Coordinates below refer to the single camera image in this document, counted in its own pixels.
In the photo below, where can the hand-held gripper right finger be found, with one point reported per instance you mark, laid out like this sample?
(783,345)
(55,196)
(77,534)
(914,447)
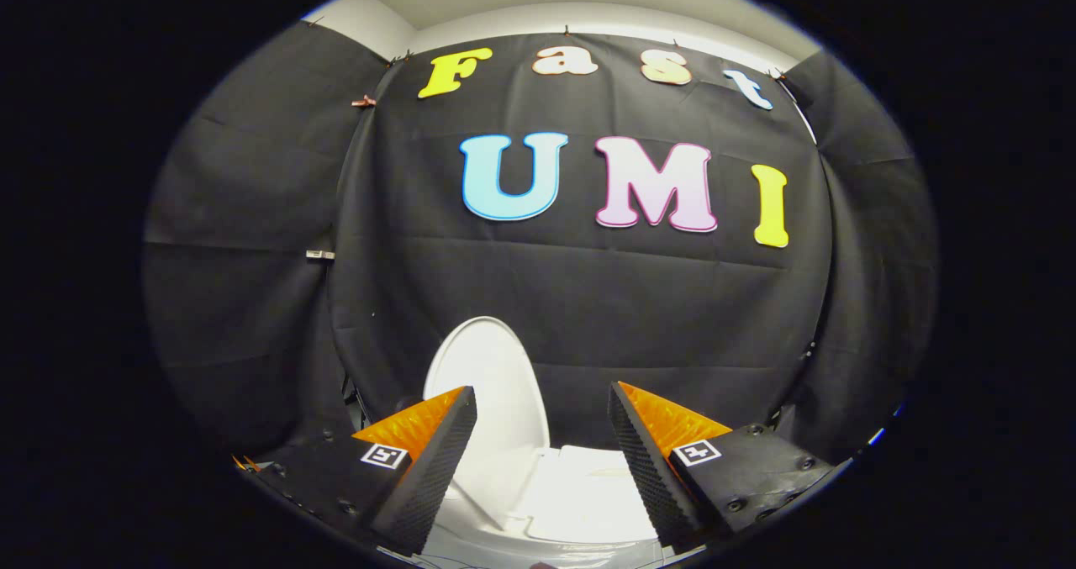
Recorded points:
(647,468)

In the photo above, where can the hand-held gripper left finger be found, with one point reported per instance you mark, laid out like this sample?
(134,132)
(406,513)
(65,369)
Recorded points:
(433,476)

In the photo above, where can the white toilet lid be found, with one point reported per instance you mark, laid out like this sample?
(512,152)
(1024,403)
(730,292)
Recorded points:
(492,367)

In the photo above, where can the white toilet seat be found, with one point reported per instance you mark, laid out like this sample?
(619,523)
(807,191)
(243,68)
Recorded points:
(580,493)

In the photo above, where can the white ceramic toilet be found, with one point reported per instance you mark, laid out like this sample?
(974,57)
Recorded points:
(504,550)

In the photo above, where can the silver cloth clip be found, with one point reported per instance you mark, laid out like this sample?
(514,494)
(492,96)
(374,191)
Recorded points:
(319,255)

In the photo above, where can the copper cloth clip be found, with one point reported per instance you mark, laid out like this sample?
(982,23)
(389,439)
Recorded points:
(363,101)

